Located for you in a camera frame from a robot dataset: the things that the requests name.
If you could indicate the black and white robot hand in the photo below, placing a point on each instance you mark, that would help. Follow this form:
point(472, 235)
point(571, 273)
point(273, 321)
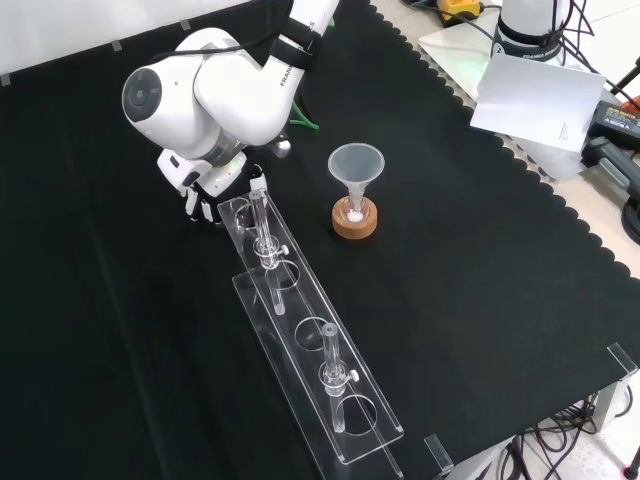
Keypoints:
point(200, 175)

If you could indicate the translucent plastic funnel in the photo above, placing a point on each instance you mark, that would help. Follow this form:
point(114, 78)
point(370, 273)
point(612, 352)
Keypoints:
point(356, 165)

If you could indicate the clear acrylic funnel stand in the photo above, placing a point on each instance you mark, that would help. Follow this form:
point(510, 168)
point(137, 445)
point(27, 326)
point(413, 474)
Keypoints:
point(310, 320)

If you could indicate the black table cloth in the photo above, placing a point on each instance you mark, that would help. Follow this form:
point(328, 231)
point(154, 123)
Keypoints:
point(150, 300)

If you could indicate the grey tape piece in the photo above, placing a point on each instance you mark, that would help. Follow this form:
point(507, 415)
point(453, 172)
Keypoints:
point(116, 46)
point(4, 79)
point(184, 24)

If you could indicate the clear round-bottom flask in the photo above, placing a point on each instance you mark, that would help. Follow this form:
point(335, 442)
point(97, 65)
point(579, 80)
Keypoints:
point(365, 212)

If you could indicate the pale board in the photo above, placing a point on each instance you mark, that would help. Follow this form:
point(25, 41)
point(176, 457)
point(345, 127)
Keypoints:
point(450, 45)

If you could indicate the yellow stop button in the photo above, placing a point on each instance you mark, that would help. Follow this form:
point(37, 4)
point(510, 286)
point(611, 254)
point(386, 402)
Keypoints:
point(457, 7)

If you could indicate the white paper sheet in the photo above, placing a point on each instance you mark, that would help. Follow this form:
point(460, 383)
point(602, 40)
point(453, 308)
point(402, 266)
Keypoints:
point(540, 100)

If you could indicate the clear acrylic edge clamp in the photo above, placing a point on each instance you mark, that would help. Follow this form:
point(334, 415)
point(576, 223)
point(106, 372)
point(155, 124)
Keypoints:
point(622, 359)
point(439, 456)

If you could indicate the black grey device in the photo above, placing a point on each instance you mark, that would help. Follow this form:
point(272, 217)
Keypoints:
point(612, 162)

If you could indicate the black box with yellow label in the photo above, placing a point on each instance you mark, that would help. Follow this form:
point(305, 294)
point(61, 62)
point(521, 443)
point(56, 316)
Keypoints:
point(617, 122)

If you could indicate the black tripod leg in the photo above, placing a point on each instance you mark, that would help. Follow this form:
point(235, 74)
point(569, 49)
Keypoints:
point(625, 80)

